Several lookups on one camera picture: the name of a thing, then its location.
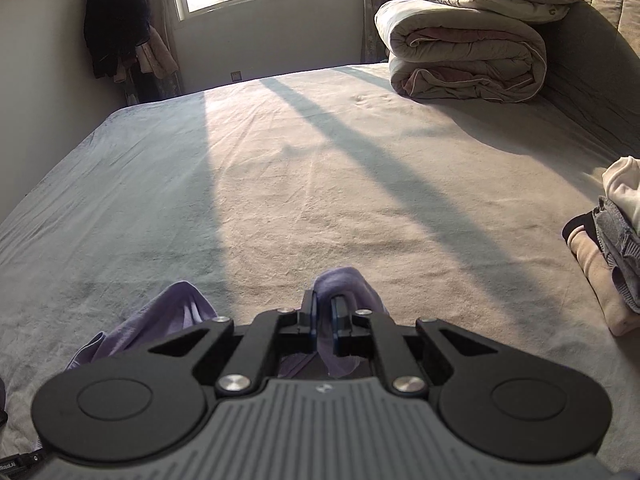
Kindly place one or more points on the bed with grey sheet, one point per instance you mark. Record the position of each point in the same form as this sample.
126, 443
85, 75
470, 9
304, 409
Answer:
300, 185

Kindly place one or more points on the white garment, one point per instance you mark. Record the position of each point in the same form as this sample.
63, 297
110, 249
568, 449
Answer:
625, 185

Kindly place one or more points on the grey garment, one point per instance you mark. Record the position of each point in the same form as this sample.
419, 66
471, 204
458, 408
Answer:
617, 240

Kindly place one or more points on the wall socket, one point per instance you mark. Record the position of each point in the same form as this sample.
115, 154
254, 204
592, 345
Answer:
236, 76

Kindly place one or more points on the patterned curtain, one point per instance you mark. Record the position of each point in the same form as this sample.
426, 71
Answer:
372, 10

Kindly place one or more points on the grey padded headboard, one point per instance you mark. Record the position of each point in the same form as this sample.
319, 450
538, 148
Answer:
600, 60

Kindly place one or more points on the folded grey quilt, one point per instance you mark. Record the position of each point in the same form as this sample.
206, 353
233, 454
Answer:
450, 50

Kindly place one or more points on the purple shirt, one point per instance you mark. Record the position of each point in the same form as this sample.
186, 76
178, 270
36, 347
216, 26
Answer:
170, 310

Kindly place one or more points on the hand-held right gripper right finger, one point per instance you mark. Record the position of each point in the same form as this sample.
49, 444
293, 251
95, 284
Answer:
334, 330

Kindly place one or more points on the beige garment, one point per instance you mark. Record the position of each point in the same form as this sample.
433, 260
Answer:
597, 275

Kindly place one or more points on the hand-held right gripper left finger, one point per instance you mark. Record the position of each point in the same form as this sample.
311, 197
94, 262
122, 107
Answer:
313, 322

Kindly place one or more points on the pink hanging garment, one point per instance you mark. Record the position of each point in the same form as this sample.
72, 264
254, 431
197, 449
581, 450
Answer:
157, 57

